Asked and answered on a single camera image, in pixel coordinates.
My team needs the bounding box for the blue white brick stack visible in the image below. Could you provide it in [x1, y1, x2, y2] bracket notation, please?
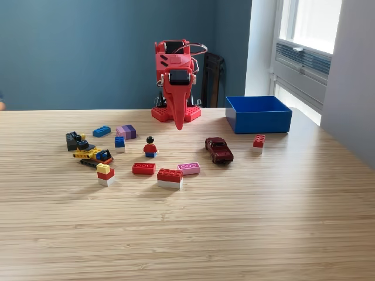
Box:
[114, 136, 127, 154]

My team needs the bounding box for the large red white brick stack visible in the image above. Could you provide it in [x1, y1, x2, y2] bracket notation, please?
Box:
[156, 168, 184, 190]

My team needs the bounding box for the small red white brick stack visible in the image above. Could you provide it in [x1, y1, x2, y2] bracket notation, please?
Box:
[253, 134, 267, 154]

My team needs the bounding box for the yellow red white brick stack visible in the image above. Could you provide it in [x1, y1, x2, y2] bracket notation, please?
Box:
[96, 163, 115, 187]

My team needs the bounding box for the blue plastic bin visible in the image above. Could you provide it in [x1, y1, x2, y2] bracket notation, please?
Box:
[224, 95, 293, 135]

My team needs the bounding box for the black folded chair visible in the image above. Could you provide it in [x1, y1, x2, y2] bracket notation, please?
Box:
[200, 52, 227, 108]

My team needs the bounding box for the toy figure red shirt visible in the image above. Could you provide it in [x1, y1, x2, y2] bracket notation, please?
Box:
[142, 136, 159, 159]

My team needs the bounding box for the pink purple brick stack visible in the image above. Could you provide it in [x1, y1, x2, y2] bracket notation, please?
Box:
[115, 124, 137, 141]

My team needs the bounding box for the dark red toy car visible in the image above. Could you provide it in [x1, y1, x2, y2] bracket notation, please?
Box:
[204, 136, 234, 165]

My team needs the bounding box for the pink flat brick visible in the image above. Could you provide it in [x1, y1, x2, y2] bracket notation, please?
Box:
[176, 161, 202, 176]

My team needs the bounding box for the yellow toy digger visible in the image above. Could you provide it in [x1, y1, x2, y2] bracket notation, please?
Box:
[70, 131, 114, 170]

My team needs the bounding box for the dark grey brick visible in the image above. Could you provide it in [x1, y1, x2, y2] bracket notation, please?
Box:
[65, 132, 78, 152]

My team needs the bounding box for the grey window vent grille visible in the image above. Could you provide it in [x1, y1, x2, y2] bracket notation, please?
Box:
[275, 40, 332, 77]

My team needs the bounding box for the white window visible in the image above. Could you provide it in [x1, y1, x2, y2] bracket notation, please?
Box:
[271, 0, 343, 119]

